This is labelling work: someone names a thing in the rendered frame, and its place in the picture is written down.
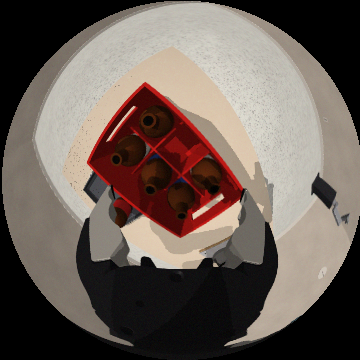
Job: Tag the brown bottle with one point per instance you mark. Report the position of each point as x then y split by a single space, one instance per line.
156 175
181 198
159 117
132 149
207 175
123 210

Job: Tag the red box with cut-out openings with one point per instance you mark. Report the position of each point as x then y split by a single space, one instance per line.
181 149

